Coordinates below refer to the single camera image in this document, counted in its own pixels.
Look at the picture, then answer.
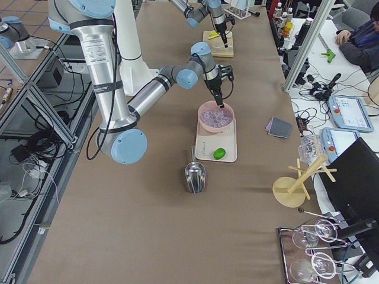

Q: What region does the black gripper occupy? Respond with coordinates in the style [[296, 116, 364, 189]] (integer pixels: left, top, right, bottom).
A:
[[204, 65, 234, 108], [213, 16, 235, 48]]

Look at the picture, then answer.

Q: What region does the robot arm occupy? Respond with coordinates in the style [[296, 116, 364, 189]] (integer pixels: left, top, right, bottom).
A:
[[48, 1, 233, 164], [170, 0, 235, 48]]

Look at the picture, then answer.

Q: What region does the pile of clear ice cubes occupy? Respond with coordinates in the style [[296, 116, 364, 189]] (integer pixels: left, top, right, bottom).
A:
[[200, 109, 233, 128]]

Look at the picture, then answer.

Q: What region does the pink bowl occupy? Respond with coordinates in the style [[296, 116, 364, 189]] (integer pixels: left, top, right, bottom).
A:
[[198, 101, 235, 133]]

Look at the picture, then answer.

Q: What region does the stainless steel ice scoop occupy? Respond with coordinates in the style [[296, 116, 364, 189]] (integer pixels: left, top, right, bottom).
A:
[[184, 145, 206, 194]]

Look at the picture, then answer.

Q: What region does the lemon slices stack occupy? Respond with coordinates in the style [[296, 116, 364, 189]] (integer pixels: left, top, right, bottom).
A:
[[209, 30, 218, 36]]

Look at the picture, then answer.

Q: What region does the bamboo cutting board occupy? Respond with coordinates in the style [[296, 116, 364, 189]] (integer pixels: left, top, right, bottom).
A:
[[203, 30, 234, 57]]

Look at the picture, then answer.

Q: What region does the cream plastic tray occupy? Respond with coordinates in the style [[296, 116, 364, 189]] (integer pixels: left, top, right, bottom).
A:
[[195, 119, 237, 163]]

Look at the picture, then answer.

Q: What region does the green lime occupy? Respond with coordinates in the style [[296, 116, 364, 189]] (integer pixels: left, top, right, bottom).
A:
[[213, 147, 226, 160]]

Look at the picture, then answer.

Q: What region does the grey folded cloth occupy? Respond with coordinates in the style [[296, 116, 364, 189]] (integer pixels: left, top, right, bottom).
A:
[[265, 117, 293, 139]]

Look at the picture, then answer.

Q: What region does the black water bottle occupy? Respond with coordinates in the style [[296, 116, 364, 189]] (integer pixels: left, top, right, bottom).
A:
[[294, 18, 313, 47]]

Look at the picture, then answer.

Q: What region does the green clamp tool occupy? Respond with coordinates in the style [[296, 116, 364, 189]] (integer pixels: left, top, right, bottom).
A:
[[322, 49, 336, 63]]

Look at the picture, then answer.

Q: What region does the clear plastic container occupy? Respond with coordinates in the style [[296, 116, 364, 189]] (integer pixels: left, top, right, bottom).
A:
[[298, 134, 325, 165]]

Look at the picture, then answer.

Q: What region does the wooden cup rack stand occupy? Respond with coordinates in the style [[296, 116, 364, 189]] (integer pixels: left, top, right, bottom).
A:
[[272, 154, 337, 208]]

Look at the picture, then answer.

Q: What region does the blue teach pendant lower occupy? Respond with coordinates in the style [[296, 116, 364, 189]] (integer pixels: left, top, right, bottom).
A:
[[322, 127, 360, 163]]

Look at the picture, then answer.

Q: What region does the blue teach pendant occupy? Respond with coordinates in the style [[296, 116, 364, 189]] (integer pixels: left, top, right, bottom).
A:
[[322, 127, 360, 163], [327, 95, 374, 133]]

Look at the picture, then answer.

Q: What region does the blue teach pendant upper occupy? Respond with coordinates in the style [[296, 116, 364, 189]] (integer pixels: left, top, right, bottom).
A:
[[327, 95, 374, 133]]

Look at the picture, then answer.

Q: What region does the seated person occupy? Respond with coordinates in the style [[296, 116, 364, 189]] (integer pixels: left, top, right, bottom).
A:
[[336, 2, 378, 73]]

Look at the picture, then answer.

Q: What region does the black monitor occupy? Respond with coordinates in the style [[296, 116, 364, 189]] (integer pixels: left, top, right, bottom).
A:
[[320, 138, 378, 268]]

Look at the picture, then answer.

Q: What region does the wine glass upper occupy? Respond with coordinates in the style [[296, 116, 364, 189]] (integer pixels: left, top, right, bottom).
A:
[[292, 219, 337, 249]]

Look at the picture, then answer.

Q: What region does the wine glass rack tray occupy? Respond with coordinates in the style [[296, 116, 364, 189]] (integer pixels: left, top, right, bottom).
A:
[[278, 227, 361, 283]]

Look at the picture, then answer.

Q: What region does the wine glass lower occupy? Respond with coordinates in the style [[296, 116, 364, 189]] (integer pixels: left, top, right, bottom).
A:
[[290, 252, 336, 283]]

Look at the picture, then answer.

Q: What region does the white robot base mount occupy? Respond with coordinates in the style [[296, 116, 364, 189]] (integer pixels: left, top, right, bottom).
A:
[[114, 0, 158, 96]]

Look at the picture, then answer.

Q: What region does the aluminium frame post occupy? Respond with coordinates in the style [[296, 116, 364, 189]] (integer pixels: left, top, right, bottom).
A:
[[282, 0, 335, 93]]

